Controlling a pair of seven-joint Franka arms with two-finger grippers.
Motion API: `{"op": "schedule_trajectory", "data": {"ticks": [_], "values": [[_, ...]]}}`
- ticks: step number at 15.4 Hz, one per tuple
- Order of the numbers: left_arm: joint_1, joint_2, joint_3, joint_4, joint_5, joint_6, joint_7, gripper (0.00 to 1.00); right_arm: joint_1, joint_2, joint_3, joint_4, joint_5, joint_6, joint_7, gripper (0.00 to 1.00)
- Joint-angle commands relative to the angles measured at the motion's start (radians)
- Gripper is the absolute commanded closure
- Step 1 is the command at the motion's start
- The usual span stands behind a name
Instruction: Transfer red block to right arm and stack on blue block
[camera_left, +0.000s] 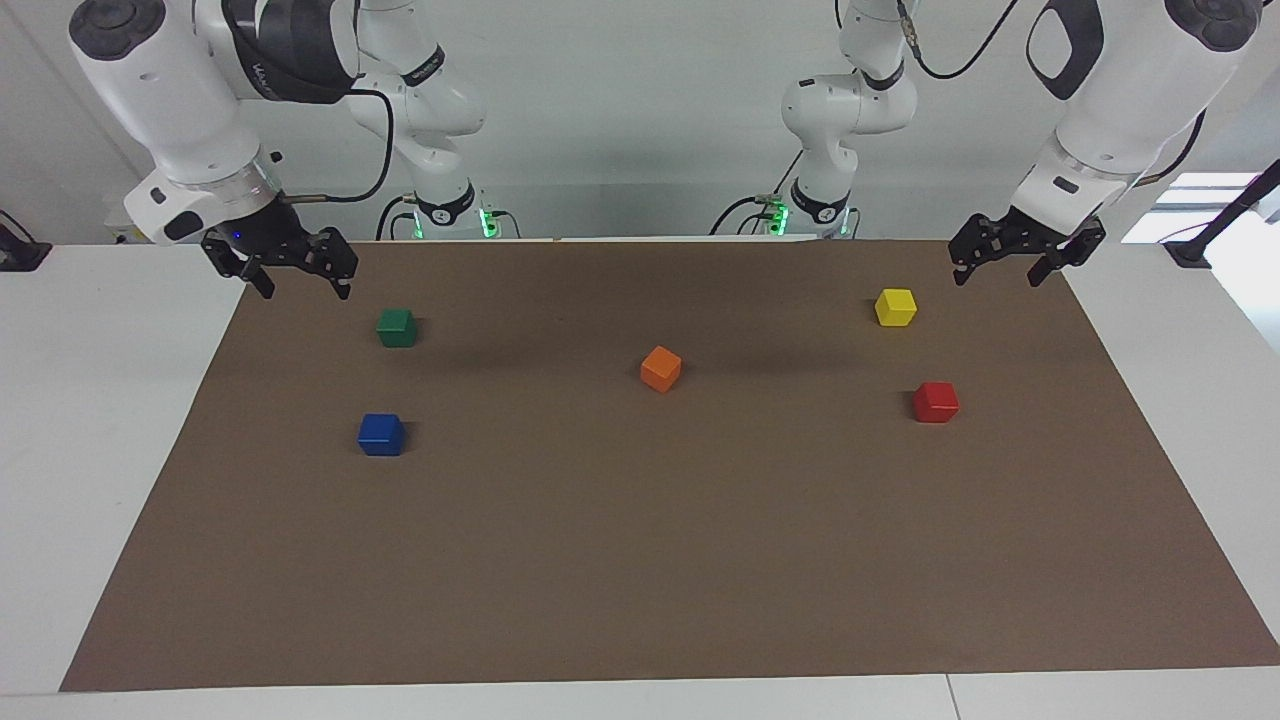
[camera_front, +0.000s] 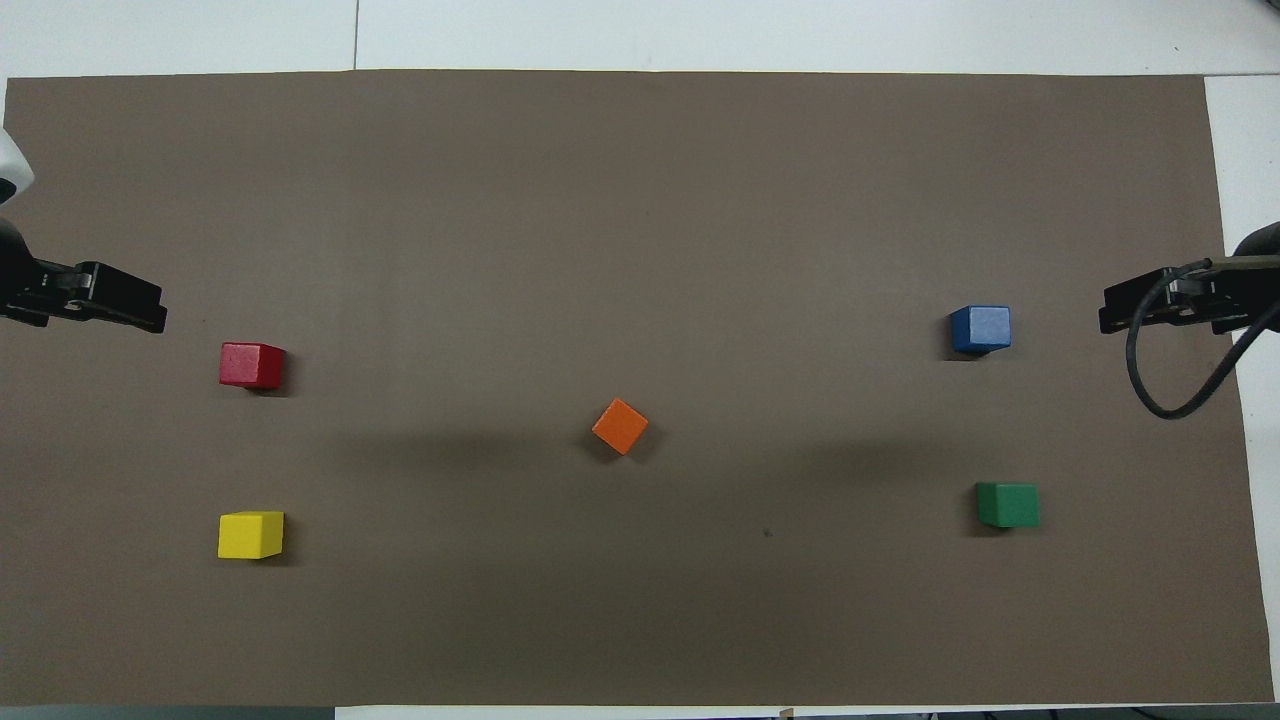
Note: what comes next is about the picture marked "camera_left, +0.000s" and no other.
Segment orange wooden block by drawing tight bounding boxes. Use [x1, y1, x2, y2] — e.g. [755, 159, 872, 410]
[640, 346, 684, 394]

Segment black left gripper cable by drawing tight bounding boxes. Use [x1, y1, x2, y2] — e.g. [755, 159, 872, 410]
[1135, 108, 1208, 187]

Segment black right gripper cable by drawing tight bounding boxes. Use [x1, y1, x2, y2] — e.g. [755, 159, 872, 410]
[280, 88, 396, 205]

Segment black table clamp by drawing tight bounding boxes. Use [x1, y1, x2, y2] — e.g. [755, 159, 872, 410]
[0, 210, 53, 273]

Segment red wooden block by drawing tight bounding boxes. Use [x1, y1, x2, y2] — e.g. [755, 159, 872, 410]
[912, 381, 961, 425]

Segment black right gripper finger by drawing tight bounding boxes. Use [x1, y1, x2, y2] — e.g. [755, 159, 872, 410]
[203, 232, 276, 299]
[305, 228, 359, 301]

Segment brown table mat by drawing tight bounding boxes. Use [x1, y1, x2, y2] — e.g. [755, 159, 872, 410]
[58, 238, 1280, 693]

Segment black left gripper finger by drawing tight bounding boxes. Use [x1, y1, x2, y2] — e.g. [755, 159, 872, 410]
[948, 213, 1007, 288]
[1028, 220, 1107, 288]

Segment blue wooden block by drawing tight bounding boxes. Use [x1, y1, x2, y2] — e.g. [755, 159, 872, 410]
[357, 413, 406, 458]

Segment black camera stand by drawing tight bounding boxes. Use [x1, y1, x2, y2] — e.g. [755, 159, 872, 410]
[1164, 158, 1280, 269]

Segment black base cable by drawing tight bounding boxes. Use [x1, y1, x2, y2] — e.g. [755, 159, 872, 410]
[375, 193, 421, 242]
[709, 150, 806, 237]

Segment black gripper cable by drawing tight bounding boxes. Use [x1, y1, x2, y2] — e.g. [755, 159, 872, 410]
[1135, 108, 1208, 187]
[280, 88, 396, 205]

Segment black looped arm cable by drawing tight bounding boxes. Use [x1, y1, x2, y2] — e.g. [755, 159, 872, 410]
[896, 0, 1022, 80]

